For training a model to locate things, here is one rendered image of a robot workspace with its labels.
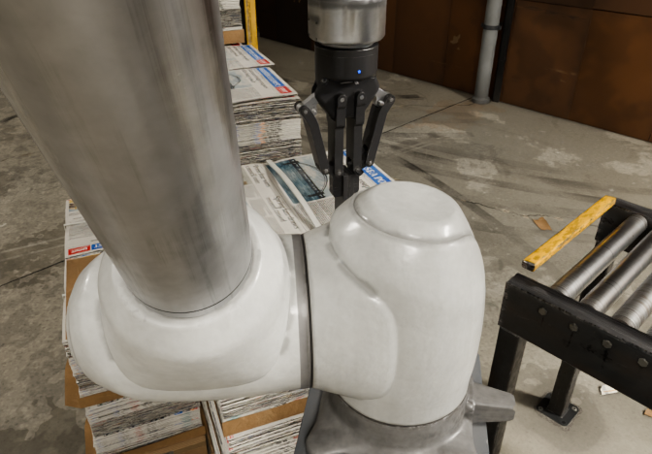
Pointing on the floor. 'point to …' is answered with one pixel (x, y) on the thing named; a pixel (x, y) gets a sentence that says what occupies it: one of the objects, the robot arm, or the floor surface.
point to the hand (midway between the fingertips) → (343, 193)
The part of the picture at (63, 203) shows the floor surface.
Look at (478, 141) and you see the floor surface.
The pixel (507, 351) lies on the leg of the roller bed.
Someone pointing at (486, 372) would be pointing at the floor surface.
